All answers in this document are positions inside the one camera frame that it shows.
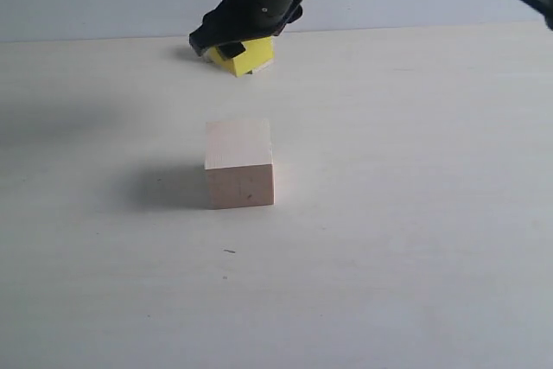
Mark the large pale wooden cube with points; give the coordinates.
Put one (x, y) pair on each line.
(239, 163)

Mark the yellow cube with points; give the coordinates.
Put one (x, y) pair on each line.
(257, 52)

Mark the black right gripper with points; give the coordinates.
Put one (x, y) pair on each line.
(240, 19)

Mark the medium wooden cube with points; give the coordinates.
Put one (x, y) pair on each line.
(260, 67)

